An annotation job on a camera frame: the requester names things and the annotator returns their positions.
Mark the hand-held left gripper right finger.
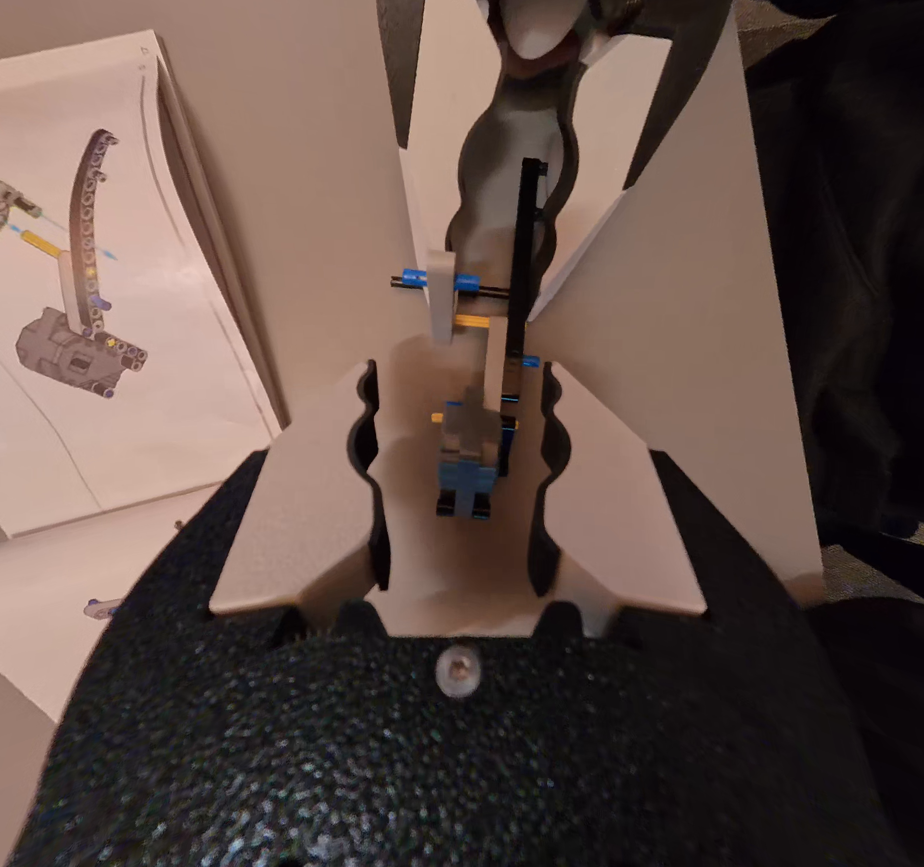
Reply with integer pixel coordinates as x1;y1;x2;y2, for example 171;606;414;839
527;360;708;638

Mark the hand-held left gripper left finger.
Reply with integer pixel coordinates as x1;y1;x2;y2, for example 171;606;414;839
209;358;394;628

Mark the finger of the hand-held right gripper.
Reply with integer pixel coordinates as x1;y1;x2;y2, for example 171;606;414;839
526;8;825;588
397;0;560;341

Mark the toy brick beam assembly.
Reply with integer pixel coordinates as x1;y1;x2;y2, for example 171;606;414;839
390;156;551;522

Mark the grey desk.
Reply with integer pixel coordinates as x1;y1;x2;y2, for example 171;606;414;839
0;0;622;810

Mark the person's dark clothing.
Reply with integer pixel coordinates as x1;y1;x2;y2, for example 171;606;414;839
732;0;924;867

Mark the open instruction booklet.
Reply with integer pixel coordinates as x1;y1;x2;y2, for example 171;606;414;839
0;30;290;724

